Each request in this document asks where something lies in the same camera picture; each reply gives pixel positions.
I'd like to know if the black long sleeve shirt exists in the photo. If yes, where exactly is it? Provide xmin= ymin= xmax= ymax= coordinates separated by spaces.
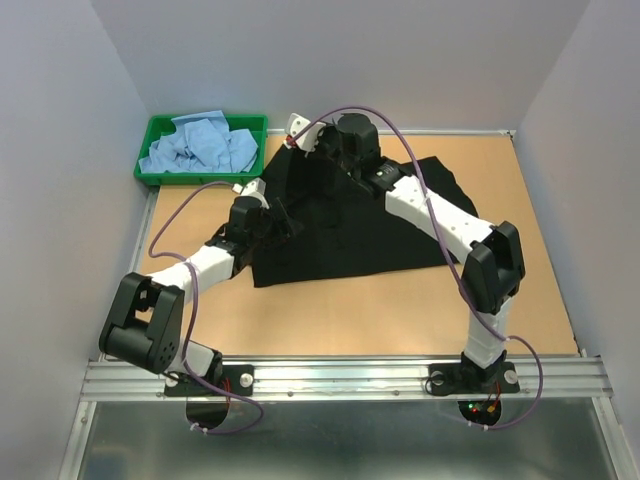
xmin=252 ymin=147 xmax=446 ymax=288

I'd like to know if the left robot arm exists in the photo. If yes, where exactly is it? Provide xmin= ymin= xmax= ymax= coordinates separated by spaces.
xmin=99 ymin=196 xmax=303 ymax=395

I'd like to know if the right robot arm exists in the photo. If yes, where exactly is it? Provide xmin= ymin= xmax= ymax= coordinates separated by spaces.
xmin=316 ymin=113 xmax=525 ymax=396

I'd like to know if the light blue shirt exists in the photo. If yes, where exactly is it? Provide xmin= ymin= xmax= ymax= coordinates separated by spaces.
xmin=138 ymin=110 xmax=258 ymax=174

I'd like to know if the green plastic bin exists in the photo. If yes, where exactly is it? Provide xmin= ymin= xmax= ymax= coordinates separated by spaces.
xmin=134 ymin=113 xmax=268 ymax=186

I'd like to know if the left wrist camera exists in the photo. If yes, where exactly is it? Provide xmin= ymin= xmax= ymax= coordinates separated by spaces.
xmin=232 ymin=178 xmax=266 ymax=202

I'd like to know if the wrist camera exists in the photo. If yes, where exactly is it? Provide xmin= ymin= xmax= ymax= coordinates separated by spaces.
xmin=232 ymin=178 xmax=266 ymax=202
xmin=283 ymin=113 xmax=326 ymax=153

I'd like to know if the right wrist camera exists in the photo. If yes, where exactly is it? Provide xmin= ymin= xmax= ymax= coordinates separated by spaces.
xmin=283 ymin=113 xmax=326 ymax=153

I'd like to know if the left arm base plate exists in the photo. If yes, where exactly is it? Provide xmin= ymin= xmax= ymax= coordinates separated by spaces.
xmin=163 ymin=364 xmax=255 ymax=398

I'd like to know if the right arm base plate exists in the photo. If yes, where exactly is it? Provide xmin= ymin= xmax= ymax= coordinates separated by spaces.
xmin=425 ymin=362 xmax=520 ymax=397

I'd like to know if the aluminium mounting rail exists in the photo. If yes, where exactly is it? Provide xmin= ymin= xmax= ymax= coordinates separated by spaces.
xmin=60 ymin=355 xmax=639 ymax=479

